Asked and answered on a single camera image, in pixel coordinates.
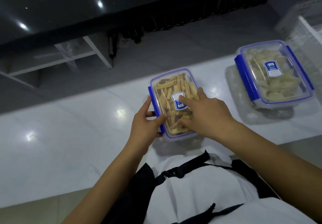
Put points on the pile of pale crackers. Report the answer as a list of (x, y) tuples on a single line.
[(275, 76)]

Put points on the person's right middle finger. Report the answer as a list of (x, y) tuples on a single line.
[(202, 93)]

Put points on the person's left thumb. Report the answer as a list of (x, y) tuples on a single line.
[(159, 120)]

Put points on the person's right hand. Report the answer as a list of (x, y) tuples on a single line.
[(210, 117)]

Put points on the person's left hand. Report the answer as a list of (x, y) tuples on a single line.
[(142, 130)]

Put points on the person's right thumb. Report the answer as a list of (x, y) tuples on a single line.
[(185, 123)]

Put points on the white shirt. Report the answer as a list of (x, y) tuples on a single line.
[(201, 191)]

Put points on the person's left middle finger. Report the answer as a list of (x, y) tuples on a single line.
[(150, 114)]

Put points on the clear container with pale crackers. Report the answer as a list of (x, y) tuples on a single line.
[(274, 73)]

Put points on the pile of yellow stick snacks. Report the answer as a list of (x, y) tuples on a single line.
[(173, 90)]

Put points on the person's right forearm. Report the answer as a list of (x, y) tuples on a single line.
[(274, 167)]

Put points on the clear container with yellow sticks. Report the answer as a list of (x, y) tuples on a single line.
[(173, 100)]

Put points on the person's left forearm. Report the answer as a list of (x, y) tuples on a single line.
[(100, 186)]

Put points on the black glossy counter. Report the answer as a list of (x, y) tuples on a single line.
[(100, 7)]

